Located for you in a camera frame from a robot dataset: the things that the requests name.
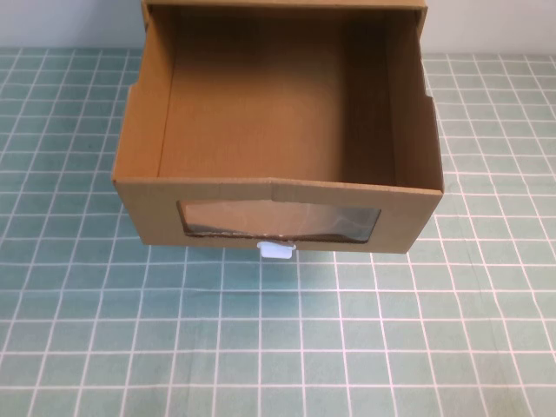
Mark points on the cardboard drawer with dented front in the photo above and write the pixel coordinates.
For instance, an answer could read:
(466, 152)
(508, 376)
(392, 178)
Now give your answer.
(278, 130)

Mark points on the cardboard shoe box shell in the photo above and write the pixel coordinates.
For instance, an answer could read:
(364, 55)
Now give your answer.
(422, 8)

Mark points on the green checked tablecloth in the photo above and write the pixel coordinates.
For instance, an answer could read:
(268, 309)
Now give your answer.
(278, 339)

